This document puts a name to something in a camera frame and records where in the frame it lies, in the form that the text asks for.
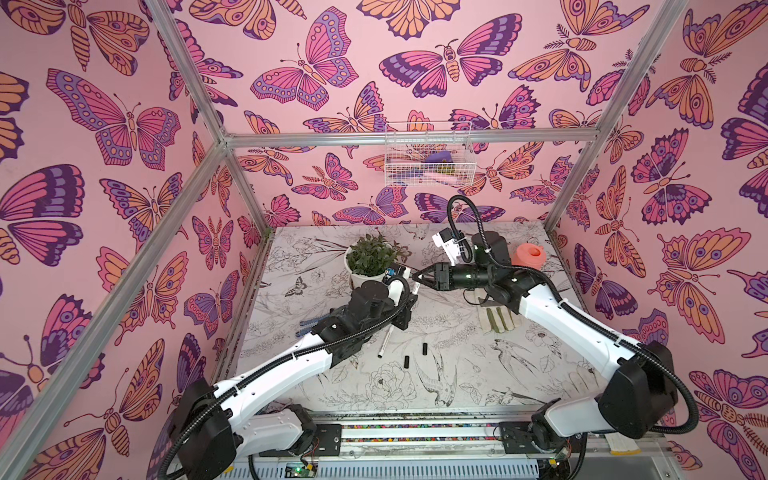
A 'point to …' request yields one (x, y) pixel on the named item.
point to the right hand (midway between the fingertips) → (417, 273)
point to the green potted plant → (371, 255)
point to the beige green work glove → (496, 317)
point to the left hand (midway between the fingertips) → (417, 293)
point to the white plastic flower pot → (358, 279)
